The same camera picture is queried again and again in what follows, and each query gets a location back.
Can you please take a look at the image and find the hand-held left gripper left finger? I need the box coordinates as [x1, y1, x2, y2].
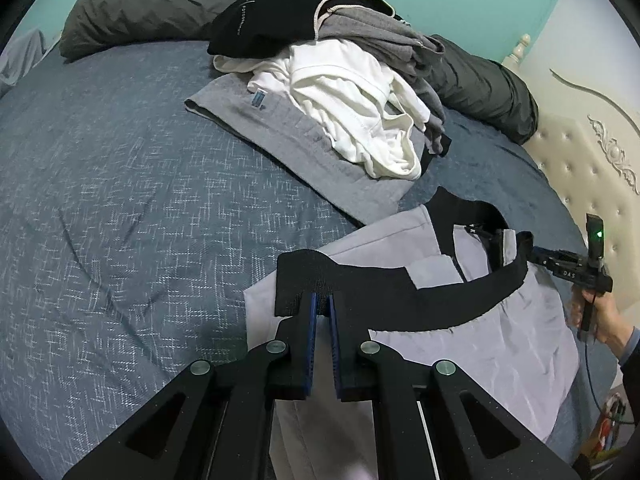
[62, 292, 318, 480]

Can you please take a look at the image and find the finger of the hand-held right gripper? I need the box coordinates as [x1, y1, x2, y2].
[515, 231, 553, 267]

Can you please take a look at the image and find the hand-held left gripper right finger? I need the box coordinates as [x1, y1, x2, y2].
[327, 294, 582, 480]

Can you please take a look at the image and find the light grey zip jacket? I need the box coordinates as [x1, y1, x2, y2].
[244, 186, 582, 480]

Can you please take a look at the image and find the person's right forearm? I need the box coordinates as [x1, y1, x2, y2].
[614, 325, 640, 378]

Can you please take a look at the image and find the person's right hand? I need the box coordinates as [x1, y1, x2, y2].
[565, 289, 628, 347]

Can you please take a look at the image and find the cream tufted headboard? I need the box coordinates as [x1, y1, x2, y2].
[502, 57, 640, 326]

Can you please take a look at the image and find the grey knit sweater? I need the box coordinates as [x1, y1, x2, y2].
[183, 73, 417, 227]

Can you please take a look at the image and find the cream bedpost finial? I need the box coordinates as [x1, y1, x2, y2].
[502, 33, 532, 70]

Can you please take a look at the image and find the grey hoodie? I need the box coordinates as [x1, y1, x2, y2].
[314, 5, 453, 157]

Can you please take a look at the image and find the white garment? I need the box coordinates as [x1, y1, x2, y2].
[213, 40, 432, 182]

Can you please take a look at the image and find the black garment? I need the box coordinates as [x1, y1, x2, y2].
[206, 0, 397, 59]

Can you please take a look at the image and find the dark grey rolled duvet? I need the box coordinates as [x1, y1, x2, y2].
[59, 0, 541, 147]

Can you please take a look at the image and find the light grey sheet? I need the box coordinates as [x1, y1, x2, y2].
[0, 27, 62, 100]

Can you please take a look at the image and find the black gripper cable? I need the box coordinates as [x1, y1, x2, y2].
[580, 340, 618, 413]

